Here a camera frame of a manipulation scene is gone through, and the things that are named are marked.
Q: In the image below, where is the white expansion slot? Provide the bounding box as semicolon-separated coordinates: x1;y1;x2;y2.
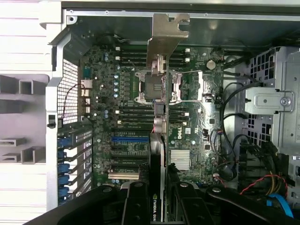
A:
107;172;141;180

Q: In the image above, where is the silver chipset heatsink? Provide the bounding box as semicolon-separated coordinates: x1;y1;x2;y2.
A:
170;150;190;170

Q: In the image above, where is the blue expansion slot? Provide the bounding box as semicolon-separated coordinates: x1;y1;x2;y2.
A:
111;135;150;143

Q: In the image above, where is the green motherboard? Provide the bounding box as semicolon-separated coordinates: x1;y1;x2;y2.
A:
79;44;225;188

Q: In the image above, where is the installed RAM stick with label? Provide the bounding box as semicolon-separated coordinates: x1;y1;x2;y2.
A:
118;112;189;122

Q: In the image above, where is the CPU socket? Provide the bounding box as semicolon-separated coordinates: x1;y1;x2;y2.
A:
134;70;183;105

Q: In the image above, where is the metal socket cover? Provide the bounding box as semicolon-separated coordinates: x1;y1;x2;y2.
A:
172;69;205;104

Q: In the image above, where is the metal disk bay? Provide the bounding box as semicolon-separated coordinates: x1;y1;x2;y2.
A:
243;46;300;155

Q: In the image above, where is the grey parts rack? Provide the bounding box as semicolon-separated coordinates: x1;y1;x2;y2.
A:
0;74;50;165

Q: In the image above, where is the black PC case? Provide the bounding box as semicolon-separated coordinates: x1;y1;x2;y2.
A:
45;0;300;225

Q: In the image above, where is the red yellow wire bundle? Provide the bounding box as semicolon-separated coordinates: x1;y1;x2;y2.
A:
239;172;289;197

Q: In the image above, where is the blue wire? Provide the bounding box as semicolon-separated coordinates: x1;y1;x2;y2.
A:
266;193;295;218

